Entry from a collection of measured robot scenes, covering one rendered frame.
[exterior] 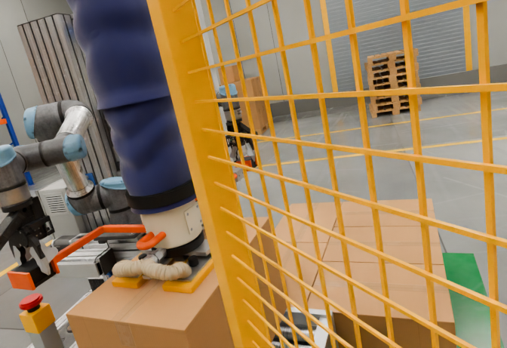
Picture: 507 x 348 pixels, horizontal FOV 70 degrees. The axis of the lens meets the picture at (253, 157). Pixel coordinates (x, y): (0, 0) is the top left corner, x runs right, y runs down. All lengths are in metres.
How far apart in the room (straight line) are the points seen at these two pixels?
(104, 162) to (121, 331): 1.04
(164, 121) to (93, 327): 0.59
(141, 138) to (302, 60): 10.22
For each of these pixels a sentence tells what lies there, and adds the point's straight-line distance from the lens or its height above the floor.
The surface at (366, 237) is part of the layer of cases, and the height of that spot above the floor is 0.54.
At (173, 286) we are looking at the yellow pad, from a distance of 1.08.
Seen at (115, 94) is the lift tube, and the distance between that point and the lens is 1.03.
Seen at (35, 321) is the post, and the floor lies 0.98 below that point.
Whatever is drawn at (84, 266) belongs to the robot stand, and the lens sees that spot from 1.83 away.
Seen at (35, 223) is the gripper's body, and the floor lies 1.34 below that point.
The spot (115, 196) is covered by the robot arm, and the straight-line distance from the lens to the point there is 1.73.
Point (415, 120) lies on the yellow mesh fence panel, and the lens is 0.23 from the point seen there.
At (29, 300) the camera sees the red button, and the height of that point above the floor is 1.04.
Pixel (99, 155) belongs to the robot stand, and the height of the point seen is 1.36.
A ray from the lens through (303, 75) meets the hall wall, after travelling 11.14.
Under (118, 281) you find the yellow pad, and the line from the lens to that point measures 1.21.
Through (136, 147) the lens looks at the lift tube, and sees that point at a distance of 1.04.
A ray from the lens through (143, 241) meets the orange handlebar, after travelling 1.11.
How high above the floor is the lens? 1.63
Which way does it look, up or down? 14 degrees down
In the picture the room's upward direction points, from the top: 12 degrees counter-clockwise
